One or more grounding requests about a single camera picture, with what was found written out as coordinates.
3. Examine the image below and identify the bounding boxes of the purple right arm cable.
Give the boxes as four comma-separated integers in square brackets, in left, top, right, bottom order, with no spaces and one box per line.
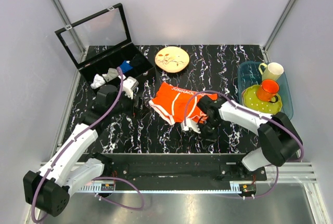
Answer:
[182,91,304,200]

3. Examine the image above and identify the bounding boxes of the black rolled underwear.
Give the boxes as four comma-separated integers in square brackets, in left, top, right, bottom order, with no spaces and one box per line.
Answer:
[130,54,146,68]

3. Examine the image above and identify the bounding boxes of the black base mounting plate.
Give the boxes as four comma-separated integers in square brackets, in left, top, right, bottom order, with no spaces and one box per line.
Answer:
[83,153,268,183]

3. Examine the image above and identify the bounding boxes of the blue rolled underwear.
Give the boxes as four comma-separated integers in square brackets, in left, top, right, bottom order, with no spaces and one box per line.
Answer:
[119,61,133,73]

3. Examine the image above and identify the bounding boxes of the white rolled underwear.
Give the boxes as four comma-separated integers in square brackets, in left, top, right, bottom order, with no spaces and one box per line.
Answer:
[91,74,106,89]

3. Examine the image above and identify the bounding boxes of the black compartment box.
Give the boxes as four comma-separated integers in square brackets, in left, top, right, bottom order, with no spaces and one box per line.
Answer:
[55,3,156,93]

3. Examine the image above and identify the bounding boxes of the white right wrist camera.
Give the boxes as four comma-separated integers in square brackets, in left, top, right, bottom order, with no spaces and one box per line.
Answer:
[181,118,201,134]

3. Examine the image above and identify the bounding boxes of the cream yellow-handled mug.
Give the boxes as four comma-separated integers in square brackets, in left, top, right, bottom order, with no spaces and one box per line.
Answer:
[258,62,284,81]

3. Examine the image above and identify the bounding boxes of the left aluminium frame post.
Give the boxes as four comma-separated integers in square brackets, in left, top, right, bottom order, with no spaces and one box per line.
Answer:
[51,0,84,51]

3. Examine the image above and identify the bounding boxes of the aluminium frame post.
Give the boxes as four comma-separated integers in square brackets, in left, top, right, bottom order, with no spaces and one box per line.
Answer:
[51,0,84,51]
[262,0,297,53]

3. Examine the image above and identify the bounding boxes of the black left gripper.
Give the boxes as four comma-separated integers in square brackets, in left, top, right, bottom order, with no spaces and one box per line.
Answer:
[108,86,150,121]

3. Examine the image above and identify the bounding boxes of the blue transparent plastic bin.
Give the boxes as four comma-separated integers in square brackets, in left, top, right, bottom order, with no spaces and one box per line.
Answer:
[238,61,293,119]

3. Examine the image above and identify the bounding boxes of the orange mug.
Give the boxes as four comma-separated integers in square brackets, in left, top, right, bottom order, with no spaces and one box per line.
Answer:
[256,80,279,103]

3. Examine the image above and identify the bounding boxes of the round wooden patterned plate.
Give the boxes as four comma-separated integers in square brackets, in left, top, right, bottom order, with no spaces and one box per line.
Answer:
[155,46,190,73]

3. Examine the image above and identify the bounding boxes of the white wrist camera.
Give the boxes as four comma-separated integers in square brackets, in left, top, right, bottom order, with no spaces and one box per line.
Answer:
[181,118,201,134]
[122,76,139,99]

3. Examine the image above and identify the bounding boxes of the grey rolled underwear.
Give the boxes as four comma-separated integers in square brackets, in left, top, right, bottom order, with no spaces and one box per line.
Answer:
[102,68,119,82]

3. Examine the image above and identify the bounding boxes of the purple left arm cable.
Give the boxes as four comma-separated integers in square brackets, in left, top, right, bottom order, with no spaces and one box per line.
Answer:
[30,65,145,223]

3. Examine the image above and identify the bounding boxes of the orange underwear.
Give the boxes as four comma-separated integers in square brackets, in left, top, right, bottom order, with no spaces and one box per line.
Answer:
[149,82,207,125]

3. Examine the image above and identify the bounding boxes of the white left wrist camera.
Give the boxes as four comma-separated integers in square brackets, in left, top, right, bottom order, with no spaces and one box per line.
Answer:
[122,76,139,99]

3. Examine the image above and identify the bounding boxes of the yellow-green dotted plate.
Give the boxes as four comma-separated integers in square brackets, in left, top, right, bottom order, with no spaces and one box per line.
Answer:
[241,85,283,114]

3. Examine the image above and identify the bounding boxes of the right aluminium frame post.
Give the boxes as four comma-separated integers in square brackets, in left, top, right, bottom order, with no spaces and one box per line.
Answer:
[262,0,297,53]

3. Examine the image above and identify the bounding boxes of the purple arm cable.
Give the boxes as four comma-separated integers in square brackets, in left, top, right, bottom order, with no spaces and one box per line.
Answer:
[30,65,145,223]
[182,91,304,200]

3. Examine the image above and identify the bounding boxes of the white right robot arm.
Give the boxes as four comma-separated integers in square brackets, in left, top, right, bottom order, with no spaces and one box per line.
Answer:
[197,96,303,181]

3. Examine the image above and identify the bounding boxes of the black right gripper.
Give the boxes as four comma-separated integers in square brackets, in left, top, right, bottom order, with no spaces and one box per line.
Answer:
[192,117,222,150]

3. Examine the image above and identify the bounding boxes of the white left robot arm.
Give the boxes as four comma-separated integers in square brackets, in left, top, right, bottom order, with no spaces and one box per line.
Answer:
[23,81,137,223]

